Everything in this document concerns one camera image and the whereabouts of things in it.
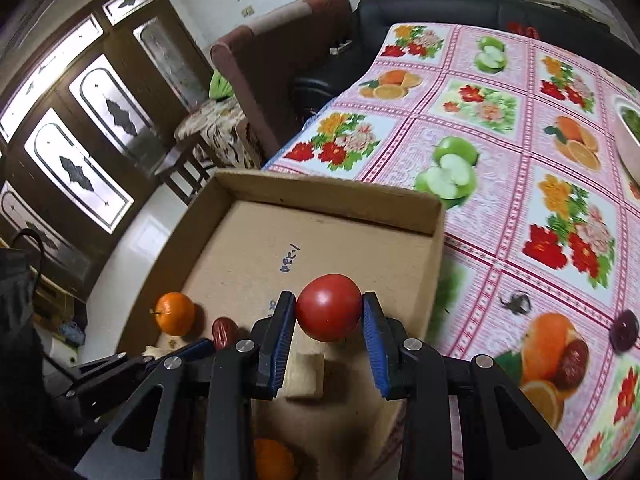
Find red tomato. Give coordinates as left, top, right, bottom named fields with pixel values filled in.
left=295, top=274, right=362, bottom=343

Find cardboard box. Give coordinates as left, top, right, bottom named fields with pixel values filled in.
left=115, top=169, right=447, bottom=480

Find white bowl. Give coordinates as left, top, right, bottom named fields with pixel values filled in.
left=612, top=96, right=640, bottom=186

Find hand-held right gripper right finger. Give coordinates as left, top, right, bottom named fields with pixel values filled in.
left=361, top=291, right=587, bottom=480

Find dark purple plum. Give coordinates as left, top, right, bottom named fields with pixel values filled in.
left=610, top=310, right=639, bottom=352

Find small dark stem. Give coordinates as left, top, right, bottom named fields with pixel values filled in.
left=500, top=292, right=532, bottom=316

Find red item on sofa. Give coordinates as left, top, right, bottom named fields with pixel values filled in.
left=506, top=21, right=542, bottom=40

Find red date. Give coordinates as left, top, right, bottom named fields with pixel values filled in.
left=212, top=316, right=240, bottom=352
left=554, top=340, right=590, bottom=392

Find wooden glass door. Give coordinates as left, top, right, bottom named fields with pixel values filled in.
left=0, top=0, right=211, bottom=291

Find patterned cloth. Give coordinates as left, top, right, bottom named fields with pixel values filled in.
left=174, top=97, right=263, bottom=171

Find fruit print tablecloth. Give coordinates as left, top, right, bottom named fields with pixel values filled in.
left=262, top=22, right=640, bottom=480

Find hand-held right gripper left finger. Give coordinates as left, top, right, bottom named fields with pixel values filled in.
left=75, top=291, right=297, bottom=480

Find green leafy vegetables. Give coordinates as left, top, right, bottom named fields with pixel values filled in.
left=622, top=105, right=640, bottom=141

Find wooden chair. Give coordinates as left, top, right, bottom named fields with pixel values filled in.
left=152, top=135, right=216, bottom=206

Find orange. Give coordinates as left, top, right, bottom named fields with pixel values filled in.
left=152, top=292, right=196, bottom=337
left=254, top=437, right=300, bottom=480

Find brown armchair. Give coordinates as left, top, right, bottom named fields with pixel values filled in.
left=210, top=0, right=356, bottom=161

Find black sofa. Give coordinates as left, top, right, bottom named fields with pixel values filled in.
left=290, top=0, right=613, bottom=121

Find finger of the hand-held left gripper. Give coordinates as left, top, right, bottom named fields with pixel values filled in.
left=74, top=338, right=215, bottom=386
left=62, top=375, right=148, bottom=423

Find green cushion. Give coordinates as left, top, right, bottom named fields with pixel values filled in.
left=207, top=70, right=236, bottom=102

